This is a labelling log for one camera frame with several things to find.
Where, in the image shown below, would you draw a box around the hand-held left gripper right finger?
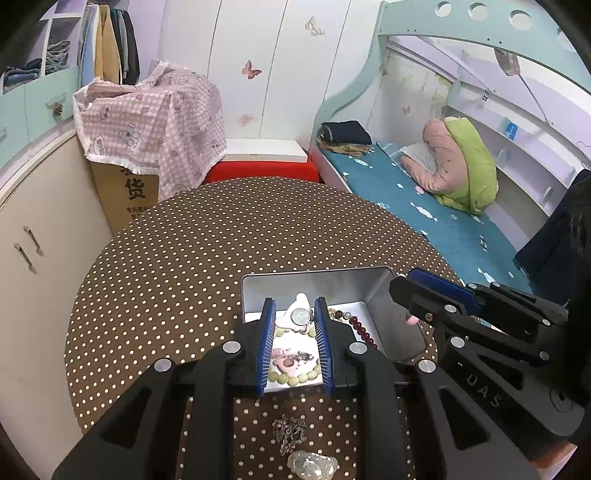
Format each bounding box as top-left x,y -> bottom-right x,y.
314,296 -> 542,480

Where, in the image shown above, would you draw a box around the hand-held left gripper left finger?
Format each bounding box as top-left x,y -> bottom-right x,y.
51,298 -> 278,480

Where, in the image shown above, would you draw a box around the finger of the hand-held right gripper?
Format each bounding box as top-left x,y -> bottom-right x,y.
409,269 -> 570,325
389,275 -> 551,366

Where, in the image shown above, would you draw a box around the pink charm bracelet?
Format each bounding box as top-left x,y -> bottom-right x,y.
272,348 -> 319,374

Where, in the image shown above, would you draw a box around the white shell coin charm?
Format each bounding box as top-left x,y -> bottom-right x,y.
276,293 -> 315,333

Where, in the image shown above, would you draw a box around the red bead bracelet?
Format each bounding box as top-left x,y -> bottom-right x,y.
329,307 -> 378,349

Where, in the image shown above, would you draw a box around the green bead bracelet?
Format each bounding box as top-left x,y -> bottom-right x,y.
268,323 -> 324,386

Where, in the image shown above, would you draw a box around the grey metal tin box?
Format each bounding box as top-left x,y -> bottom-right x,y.
240,266 -> 428,395

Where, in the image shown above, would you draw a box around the teal printed bed sheet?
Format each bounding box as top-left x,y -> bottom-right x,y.
318,141 -> 536,294

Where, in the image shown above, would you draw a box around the brown polka dot tablecloth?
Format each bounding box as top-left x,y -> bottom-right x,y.
64,178 -> 467,480

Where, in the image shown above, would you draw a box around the green quilt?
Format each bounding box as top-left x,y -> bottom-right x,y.
434,117 -> 500,215

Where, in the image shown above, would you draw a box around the dark cloth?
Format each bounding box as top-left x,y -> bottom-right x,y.
514,170 -> 591,305

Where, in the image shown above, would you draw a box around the white pillow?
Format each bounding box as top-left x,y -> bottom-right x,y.
399,143 -> 437,174

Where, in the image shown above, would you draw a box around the folded tan clothes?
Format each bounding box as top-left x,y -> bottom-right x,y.
318,141 -> 372,158

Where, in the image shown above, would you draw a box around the red stool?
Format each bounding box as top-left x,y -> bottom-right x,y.
202,161 -> 320,185

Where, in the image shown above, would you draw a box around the folded black clothes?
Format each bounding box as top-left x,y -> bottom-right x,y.
321,121 -> 373,146

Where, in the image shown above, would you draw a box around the white board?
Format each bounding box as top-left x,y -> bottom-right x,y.
219,138 -> 311,163

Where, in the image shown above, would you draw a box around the cardboard box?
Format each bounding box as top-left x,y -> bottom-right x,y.
89,159 -> 161,236

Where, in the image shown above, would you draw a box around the mint green bunk bed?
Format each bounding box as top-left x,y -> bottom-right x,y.
308,0 -> 591,296

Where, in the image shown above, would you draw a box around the brown hanging pouch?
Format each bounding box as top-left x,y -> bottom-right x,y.
494,46 -> 522,77

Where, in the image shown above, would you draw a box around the white wardrobe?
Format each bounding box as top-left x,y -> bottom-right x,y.
152,0 -> 384,153

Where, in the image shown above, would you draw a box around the pink checkered cloth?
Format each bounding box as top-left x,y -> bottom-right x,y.
73,60 -> 228,195

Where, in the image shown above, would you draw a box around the beige cabinet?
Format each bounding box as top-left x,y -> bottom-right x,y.
0,122 -> 116,352

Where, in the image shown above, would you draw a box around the hanging black garment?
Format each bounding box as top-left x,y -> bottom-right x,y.
121,8 -> 140,86

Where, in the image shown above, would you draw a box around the hanging dark green garment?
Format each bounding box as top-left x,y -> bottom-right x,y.
111,8 -> 130,84

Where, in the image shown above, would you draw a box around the mint green drawer unit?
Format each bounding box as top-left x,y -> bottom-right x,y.
0,65 -> 84,160

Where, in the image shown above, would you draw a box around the hanging yellow garment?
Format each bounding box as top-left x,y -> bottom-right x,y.
95,4 -> 122,86

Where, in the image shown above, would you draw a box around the hanging blue garment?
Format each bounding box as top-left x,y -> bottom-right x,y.
79,4 -> 100,81

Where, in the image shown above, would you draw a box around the folded light blue jeans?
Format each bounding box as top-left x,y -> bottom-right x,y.
45,41 -> 71,75

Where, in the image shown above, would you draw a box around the folded dark blue jeans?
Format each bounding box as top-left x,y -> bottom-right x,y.
2,59 -> 42,86

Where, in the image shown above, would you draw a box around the white shelf unit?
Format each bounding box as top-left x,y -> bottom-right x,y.
0,0 -> 88,93

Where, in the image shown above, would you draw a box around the silver chain jade pendant necklace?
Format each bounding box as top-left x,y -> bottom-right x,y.
271,414 -> 341,478

